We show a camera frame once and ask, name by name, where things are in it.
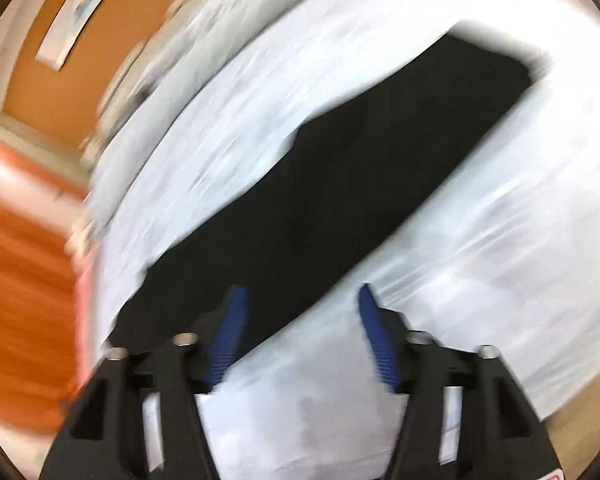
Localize white printed wall hanging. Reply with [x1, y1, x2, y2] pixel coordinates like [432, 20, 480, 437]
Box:
[35, 0, 138, 68]

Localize butterfly printed bed blanket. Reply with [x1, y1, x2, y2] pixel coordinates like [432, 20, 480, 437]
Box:
[82, 0, 600, 480]

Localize black pants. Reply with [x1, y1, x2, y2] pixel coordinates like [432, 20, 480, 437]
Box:
[105, 30, 538, 361]

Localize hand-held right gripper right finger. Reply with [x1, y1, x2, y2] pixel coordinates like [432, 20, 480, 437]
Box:
[357, 282, 566, 480]

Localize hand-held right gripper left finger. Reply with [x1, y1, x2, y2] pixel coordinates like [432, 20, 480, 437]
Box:
[40, 285, 251, 480]

